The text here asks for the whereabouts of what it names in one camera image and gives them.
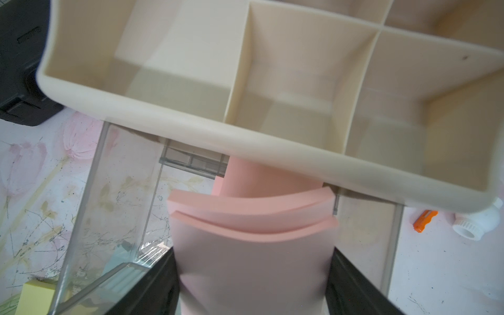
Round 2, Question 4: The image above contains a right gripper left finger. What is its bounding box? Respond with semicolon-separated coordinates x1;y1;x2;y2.
106;248;180;315

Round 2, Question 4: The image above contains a black plastic tool case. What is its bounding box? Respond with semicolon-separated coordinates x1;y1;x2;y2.
1;0;64;127

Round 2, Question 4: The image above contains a pink sticky pad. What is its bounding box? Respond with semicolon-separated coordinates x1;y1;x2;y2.
171;212;338;314
211;156;323;198
167;187;335;234

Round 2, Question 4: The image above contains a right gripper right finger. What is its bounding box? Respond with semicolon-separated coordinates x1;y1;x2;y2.
325;248;403;315

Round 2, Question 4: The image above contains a left yellow sticky pad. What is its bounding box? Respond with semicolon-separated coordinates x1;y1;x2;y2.
15;280;56;315

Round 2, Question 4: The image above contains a floral pink table mat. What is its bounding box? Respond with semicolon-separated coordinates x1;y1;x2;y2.
1;109;503;314

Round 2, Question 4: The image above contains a white bottle orange cap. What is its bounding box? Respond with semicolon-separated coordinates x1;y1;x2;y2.
410;198;503;241

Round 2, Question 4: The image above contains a clear grey drawer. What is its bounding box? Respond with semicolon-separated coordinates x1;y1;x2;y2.
46;121;406;315

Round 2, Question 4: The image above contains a beige desktop drawer organizer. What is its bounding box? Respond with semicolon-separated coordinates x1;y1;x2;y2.
37;1;503;213

